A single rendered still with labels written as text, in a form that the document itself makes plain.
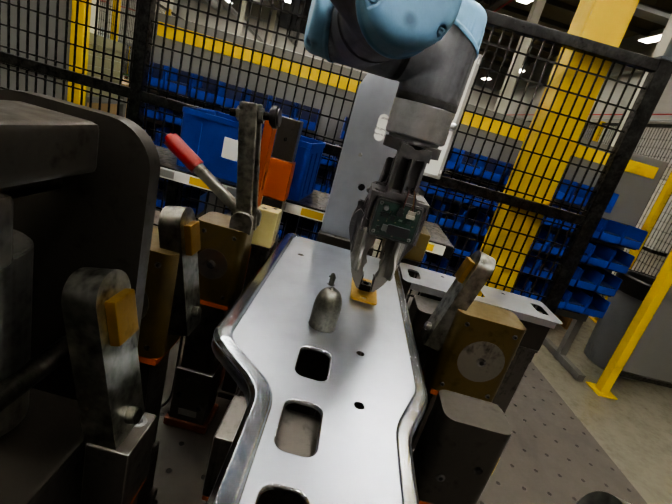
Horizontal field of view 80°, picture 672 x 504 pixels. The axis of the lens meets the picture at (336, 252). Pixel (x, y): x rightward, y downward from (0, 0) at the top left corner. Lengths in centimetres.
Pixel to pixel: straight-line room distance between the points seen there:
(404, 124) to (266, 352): 29
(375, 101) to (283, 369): 56
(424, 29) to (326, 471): 31
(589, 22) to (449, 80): 80
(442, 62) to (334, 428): 38
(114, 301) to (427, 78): 38
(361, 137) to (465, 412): 54
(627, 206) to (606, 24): 206
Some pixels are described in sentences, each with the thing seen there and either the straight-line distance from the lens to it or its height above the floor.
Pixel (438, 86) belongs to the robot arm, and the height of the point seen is 129.
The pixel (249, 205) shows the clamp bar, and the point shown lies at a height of 109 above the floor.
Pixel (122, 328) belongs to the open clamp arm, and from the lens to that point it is 28.
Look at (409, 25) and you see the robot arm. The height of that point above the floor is 130.
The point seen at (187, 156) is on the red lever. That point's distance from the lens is 59.
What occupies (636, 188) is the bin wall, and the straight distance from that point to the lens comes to 322.
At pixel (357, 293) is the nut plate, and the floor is 101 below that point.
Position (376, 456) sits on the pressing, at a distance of 34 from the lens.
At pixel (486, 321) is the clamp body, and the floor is 104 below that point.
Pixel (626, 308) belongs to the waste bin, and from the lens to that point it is 361.
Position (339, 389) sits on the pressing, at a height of 100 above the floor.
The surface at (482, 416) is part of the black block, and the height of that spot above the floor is 99.
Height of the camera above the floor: 123
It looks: 18 degrees down
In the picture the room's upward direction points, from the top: 16 degrees clockwise
